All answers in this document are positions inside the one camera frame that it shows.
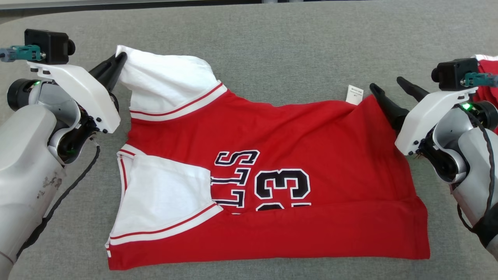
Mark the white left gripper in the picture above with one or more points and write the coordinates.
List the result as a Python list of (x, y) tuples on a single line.
[(85, 93)]

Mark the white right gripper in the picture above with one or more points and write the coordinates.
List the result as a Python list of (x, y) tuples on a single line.
[(422, 120)]

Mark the red shorts with white stripes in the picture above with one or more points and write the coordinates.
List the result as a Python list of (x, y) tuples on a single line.
[(490, 67)]

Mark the red white basketball jersey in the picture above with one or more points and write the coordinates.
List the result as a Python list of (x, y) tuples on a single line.
[(311, 136)]

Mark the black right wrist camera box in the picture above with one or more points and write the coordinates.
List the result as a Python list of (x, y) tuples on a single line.
[(449, 74)]

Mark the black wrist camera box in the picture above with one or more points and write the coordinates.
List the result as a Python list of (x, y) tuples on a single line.
[(449, 74), (46, 44)]

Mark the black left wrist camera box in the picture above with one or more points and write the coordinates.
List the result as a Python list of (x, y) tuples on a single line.
[(46, 44)]

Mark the teal right camera connector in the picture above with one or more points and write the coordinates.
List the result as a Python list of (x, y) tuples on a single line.
[(478, 79)]

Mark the teal camera connector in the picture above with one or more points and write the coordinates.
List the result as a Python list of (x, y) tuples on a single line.
[(478, 79), (25, 52)]

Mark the teal left camera connector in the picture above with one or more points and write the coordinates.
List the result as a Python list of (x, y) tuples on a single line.
[(25, 52)]

